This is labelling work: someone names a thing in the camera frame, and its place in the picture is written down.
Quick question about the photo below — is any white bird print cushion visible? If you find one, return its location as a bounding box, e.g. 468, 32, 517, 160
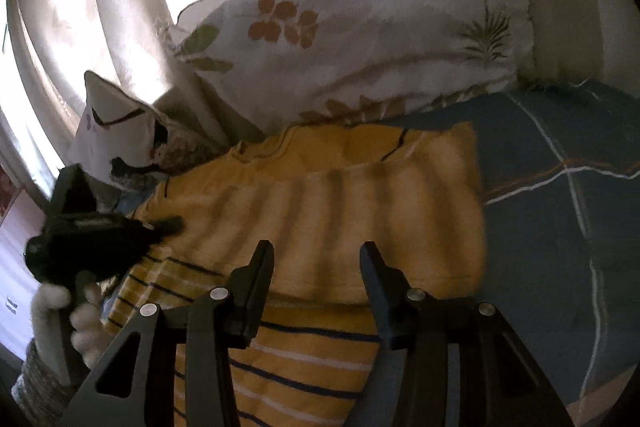
67, 71, 226, 194

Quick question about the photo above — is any white floral pillow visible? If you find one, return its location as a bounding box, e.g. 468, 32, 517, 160
165, 0, 538, 138

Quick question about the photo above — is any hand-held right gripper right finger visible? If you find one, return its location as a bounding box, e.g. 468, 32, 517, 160
360, 241, 576, 427

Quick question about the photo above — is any person's left hand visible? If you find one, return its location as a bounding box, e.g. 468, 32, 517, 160
31, 282, 118, 369

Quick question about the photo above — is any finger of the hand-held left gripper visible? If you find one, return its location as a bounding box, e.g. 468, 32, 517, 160
142, 215, 184, 239

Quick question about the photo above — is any person's left forearm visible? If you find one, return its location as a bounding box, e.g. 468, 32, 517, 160
11, 339, 71, 413

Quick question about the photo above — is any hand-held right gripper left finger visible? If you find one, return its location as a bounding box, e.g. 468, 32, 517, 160
60, 239, 276, 427

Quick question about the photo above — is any blue plaid bedsheet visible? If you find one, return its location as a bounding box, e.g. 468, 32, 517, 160
380, 79, 640, 415

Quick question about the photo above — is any yellow striped towel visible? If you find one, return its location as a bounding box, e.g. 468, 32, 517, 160
100, 122, 488, 427

